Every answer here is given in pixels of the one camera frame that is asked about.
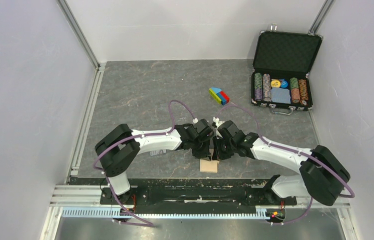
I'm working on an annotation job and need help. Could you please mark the yellow dealer chip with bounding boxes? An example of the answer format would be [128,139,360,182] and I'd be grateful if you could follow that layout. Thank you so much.
[271,79,281,88]

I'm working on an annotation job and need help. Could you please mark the colourful toy brick block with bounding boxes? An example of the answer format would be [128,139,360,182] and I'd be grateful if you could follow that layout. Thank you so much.
[209,87,230,106]

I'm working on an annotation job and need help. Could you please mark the grey pink chip stack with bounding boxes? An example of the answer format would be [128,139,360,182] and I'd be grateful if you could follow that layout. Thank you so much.
[262,73,271,102]

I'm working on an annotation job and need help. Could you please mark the green red chip stack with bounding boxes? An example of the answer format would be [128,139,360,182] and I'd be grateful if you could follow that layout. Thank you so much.
[290,77,300,104]

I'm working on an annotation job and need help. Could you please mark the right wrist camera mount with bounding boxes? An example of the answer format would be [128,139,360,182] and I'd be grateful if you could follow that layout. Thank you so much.
[212,117,225,139]

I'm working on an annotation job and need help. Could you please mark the green purple chip stack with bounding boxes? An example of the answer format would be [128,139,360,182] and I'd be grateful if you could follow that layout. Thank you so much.
[254,72,263,101]

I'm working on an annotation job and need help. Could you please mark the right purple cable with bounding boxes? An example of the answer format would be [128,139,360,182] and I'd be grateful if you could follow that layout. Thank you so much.
[214,103,355,226]

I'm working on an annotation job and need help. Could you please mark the orange brown chip stack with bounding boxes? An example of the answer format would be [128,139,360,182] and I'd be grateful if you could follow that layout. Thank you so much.
[298,79,309,106]

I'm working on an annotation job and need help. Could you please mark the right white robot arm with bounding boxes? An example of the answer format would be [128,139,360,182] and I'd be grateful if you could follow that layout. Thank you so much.
[212,117,350,206]

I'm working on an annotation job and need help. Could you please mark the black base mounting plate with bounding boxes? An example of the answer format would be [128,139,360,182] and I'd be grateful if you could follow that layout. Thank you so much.
[118,178,297,214]

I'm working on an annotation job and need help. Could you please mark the blue dealer chip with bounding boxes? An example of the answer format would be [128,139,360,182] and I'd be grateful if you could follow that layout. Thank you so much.
[280,79,289,89]

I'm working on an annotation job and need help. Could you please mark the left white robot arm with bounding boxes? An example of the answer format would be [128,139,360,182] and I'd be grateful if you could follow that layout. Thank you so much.
[95,119,215,204]

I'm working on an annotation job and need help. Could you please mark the black poker chip case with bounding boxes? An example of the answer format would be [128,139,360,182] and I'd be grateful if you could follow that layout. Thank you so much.
[250,30,323,115]

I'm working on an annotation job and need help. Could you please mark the beige card holder wallet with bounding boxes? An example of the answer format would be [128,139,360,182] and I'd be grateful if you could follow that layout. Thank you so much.
[199,149,219,174]

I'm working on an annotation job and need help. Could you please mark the blue playing card deck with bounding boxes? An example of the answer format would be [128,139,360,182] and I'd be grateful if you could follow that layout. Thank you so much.
[271,87,291,104]

